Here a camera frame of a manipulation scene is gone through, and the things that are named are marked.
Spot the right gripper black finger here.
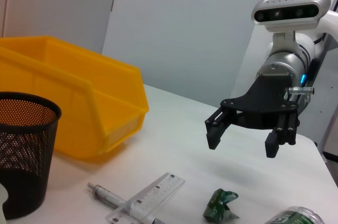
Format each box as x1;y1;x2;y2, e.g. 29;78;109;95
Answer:
264;114;301;159
204;109;239;151

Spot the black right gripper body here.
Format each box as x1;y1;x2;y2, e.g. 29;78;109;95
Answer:
220;74;301;130

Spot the green plastic wrapper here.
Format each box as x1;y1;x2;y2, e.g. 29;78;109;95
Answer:
202;188;240;222

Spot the green label water bottle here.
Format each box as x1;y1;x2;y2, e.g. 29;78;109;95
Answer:
265;206;325;224

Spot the transparent plastic ruler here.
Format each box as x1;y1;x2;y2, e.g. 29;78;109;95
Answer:
105;172;186;224

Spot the silver ballpoint pen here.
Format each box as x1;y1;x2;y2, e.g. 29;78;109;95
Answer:
86;182;172;224

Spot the black mesh pen holder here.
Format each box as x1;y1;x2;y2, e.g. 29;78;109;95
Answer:
0;91;62;220

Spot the pale green glass fruit plate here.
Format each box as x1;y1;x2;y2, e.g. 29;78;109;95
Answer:
0;183;11;224

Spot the yellow plastic storage bin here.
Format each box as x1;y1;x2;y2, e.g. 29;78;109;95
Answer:
0;35;149;165

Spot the grey right gripper cable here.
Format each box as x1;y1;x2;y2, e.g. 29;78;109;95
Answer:
287;86;315;103

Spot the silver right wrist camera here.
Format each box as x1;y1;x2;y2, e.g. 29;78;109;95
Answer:
250;0;332;48

